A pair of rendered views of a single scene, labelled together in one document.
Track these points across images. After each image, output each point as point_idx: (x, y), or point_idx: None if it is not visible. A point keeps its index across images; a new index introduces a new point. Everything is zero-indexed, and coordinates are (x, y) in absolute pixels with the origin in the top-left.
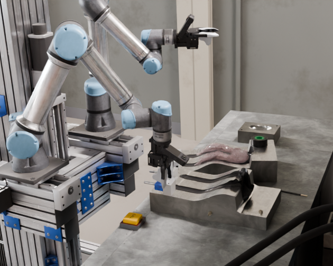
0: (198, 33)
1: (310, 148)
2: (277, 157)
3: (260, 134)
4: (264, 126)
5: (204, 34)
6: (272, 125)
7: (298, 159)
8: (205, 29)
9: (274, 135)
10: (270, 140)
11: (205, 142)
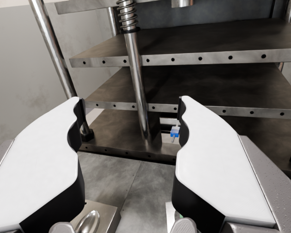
0: (266, 229)
1: (130, 178)
2: (158, 212)
3: (109, 229)
4: (80, 221)
5: (248, 149)
6: (84, 209)
7: (163, 189)
8: (68, 144)
9: (118, 208)
10: (169, 205)
11: None
